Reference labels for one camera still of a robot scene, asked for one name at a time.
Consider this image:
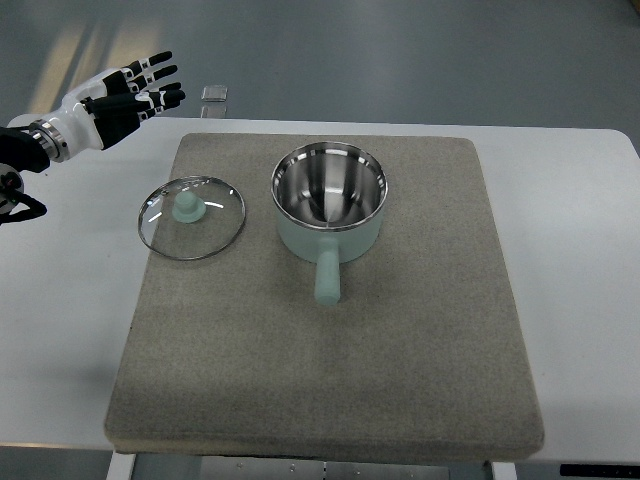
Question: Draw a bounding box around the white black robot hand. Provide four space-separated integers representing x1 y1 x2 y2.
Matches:
34 51 186 162

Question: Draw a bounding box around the glass lid with green knob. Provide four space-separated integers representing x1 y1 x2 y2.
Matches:
137 176 246 261

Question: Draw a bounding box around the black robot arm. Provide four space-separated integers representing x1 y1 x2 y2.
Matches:
1 120 69 224

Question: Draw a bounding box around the small clear floor plate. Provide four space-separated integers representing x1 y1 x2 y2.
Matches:
201 85 228 103

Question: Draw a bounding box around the mint green saucepan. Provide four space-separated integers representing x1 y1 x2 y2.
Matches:
270 141 389 306

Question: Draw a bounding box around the beige square mat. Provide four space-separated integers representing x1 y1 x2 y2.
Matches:
104 133 544 464

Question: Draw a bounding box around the black cable loop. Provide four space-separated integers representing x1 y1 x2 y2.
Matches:
0 192 49 226

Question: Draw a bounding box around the metal table frame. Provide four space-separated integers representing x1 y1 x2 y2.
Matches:
101 453 519 479

